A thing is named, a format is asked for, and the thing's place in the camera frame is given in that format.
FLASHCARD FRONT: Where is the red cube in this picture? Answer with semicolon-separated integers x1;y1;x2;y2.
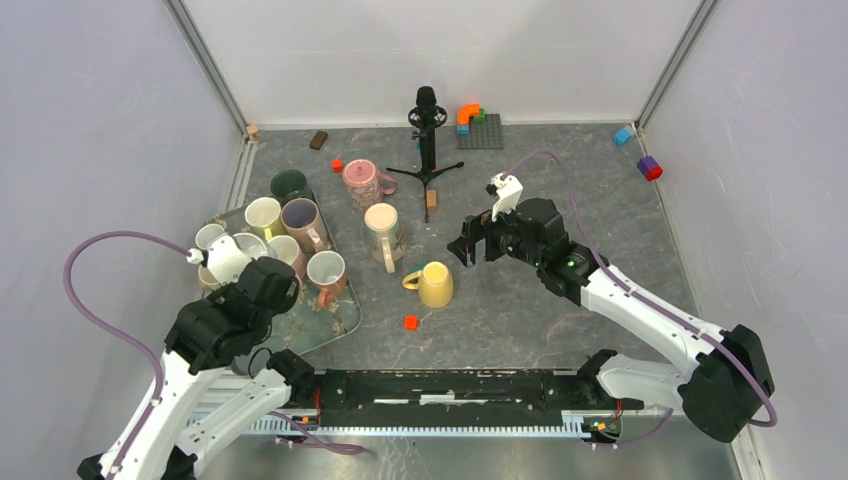
403;315;419;331

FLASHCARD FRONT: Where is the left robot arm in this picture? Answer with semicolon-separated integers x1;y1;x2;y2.
77;257;314;479

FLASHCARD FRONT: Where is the purple cable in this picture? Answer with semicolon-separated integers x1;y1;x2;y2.
63;230;200;480
500;149;779;428

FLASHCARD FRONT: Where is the salmon flower mug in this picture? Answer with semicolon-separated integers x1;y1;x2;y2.
307;250;347;308

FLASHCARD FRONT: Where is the floral green tray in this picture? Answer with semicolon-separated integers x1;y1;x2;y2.
203;203;361;354

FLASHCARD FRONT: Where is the pink ghost pattern mug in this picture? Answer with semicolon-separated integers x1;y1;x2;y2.
342;159;398;212

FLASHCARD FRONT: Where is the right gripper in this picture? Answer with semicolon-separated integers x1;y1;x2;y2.
447;195;544;268

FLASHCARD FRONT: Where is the iridescent pink mug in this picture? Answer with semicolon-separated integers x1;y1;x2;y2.
281;198;329;253

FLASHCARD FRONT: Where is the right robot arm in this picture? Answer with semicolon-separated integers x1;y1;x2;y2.
447;198;777;443

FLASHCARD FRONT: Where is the blue white mug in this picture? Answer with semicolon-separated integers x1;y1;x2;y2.
232;232;270;260

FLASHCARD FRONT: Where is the yellow-green octagonal mug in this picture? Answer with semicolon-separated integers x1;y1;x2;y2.
244;197;286;241

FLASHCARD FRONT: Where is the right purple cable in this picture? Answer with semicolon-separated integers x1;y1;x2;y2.
500;149;779;428

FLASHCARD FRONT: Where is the dark green mug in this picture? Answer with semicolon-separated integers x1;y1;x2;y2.
269;170;316;206

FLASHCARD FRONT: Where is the yellow mug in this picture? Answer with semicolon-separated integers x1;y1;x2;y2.
402;261;454;308

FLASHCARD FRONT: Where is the purple red block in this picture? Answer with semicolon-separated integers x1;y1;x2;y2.
637;156;664;182

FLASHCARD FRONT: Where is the blue block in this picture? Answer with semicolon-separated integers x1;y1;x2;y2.
612;126;635;146

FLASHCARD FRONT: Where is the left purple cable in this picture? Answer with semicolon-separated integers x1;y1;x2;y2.
63;230;200;480

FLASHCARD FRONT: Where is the brown block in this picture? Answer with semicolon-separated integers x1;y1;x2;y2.
309;130;329;151

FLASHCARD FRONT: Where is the small grey-blue mug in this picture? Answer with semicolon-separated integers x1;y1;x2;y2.
194;222;227;250

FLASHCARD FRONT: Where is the orange curved block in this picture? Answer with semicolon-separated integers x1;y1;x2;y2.
456;103;480;125

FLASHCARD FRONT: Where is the pink octagonal mug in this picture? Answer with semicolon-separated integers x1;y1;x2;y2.
268;235;307;282

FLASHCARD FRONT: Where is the black microphone on tripod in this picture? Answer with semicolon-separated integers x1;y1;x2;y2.
387;85;465;223

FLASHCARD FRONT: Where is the grey lego baseplate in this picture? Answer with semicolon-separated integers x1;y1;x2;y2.
457;114;505;150

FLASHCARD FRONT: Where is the tall seashell cream mug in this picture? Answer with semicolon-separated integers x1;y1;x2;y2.
364;203;406;273

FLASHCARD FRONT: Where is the light green mug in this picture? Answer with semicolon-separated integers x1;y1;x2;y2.
197;265;220;293

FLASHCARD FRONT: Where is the wooden block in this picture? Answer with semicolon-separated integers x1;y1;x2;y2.
425;189;439;212

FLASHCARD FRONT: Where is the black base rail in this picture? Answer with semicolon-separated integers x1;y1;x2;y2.
283;369;619;428

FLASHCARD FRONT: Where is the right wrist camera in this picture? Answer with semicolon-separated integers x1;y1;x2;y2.
485;172;523;222

